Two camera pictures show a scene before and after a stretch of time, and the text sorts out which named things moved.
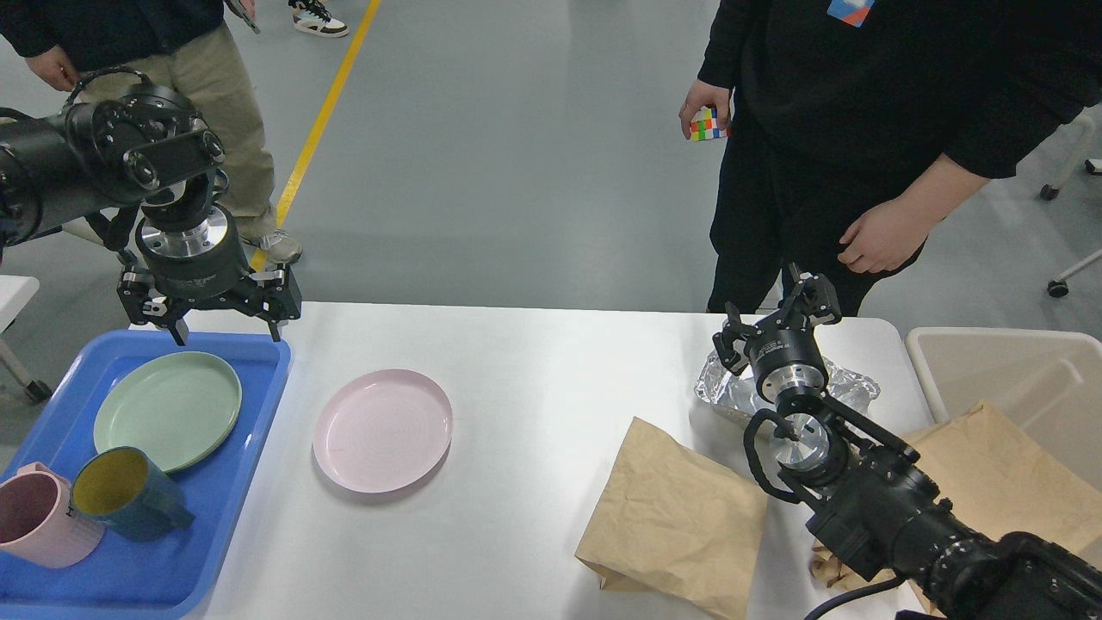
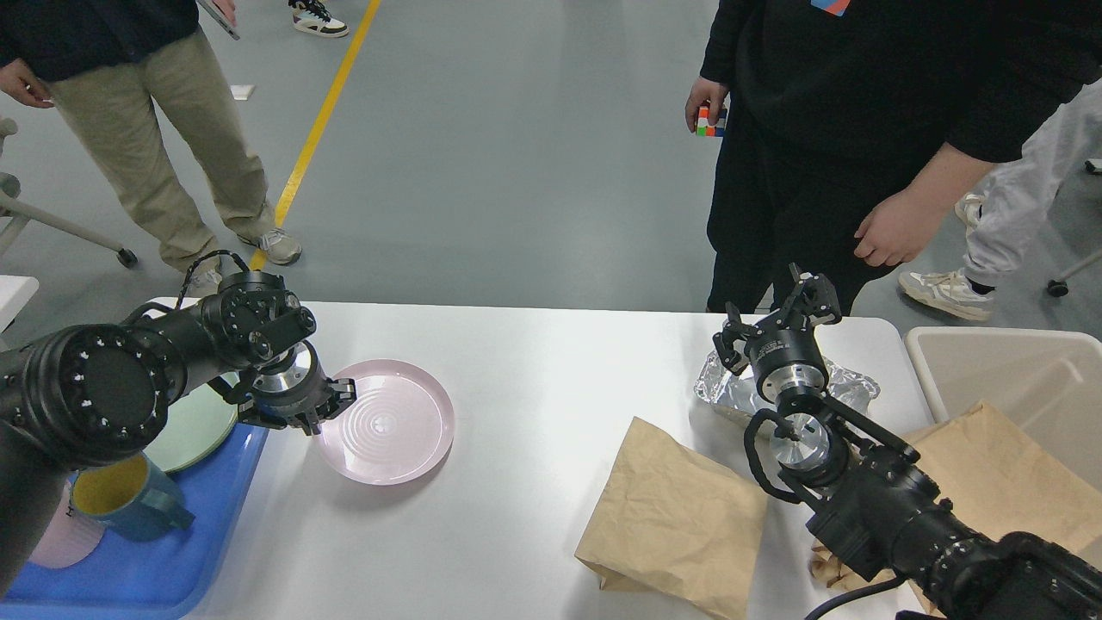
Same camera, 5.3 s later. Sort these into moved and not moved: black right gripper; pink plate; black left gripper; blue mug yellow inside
Moved: black left gripper
Not moved: black right gripper; pink plate; blue mug yellow inside
